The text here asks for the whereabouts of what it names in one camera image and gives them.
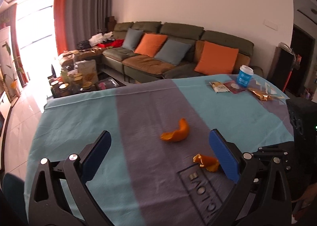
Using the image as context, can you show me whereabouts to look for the teal trash bin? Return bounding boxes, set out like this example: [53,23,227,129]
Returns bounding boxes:
[3,173,28,225]

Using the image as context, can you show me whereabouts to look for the person's right hand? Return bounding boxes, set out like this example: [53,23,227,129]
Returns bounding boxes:
[292,183,317,221]

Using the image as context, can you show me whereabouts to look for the small gold candy wrapper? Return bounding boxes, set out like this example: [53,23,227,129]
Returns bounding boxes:
[248,88,272,101]

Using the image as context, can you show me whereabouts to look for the black red scooter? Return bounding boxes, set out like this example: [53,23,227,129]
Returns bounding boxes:
[267,42,301,92]

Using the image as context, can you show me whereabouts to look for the small orange peel piece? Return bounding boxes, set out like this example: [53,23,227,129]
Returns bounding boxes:
[193,154,220,172]

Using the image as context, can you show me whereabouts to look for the blue white-lidded cup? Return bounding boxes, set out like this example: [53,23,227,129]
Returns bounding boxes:
[236,65,254,88]

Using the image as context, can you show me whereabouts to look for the dark red snack packet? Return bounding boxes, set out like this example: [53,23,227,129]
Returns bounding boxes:
[223,80,246,94]

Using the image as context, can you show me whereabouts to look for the yellow snack packet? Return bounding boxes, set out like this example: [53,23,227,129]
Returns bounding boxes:
[210,81,230,93]

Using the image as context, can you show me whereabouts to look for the teal patterned tablecloth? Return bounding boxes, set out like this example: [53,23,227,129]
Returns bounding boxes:
[24,74,293,225]

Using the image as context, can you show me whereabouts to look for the orange cushion near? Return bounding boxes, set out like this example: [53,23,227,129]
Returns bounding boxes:
[194,41,239,76]

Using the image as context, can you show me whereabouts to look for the orange cushion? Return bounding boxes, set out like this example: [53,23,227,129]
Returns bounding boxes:
[134,33,168,57]
[194,41,239,76]

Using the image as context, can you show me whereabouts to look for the cluttered coffee table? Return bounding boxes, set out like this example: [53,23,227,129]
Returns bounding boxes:
[48,59,127,99]

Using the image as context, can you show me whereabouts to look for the tall green potted plant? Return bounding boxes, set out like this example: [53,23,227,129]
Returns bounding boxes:
[1,39,21,100]

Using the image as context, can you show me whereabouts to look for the blue-grey cushion near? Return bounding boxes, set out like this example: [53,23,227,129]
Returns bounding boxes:
[154,39,192,66]

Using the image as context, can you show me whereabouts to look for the blue-grey cushion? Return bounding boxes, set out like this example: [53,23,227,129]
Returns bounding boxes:
[122,28,143,51]
[154,39,192,66]

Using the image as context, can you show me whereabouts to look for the pile of clothes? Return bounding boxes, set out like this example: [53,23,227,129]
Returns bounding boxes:
[76,32,124,50]

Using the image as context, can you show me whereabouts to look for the green sectional sofa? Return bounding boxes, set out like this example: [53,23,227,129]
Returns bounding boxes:
[59,21,264,83]

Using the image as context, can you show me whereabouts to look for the orange cushion far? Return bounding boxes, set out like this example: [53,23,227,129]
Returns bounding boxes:
[134,33,168,57]

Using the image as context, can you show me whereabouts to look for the blue-grey cushion far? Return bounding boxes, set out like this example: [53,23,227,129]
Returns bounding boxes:
[122,28,143,51]

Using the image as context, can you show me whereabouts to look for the orange and grey curtain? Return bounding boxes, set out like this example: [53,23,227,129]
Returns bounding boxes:
[53,0,112,55]

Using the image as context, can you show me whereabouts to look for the left red grey curtain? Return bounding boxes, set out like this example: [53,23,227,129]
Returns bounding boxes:
[1,4,29,87]

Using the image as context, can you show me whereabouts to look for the white wall switch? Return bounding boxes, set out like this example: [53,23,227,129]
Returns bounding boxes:
[263,20,278,31]

